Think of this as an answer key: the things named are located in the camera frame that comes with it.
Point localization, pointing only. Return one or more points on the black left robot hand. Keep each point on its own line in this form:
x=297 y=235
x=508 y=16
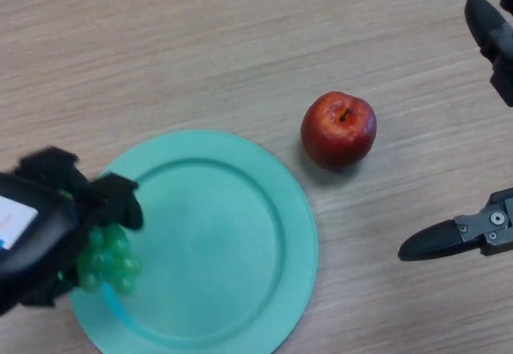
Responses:
x=40 y=226

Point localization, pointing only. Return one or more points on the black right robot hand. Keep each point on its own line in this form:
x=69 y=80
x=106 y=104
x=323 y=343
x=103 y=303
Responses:
x=495 y=228

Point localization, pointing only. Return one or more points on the green grapes bunch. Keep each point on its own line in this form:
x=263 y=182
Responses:
x=110 y=262

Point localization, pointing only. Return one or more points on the teal round plate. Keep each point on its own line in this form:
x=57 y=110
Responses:
x=216 y=246

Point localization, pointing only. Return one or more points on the red apple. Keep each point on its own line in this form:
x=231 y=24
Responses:
x=338 y=131

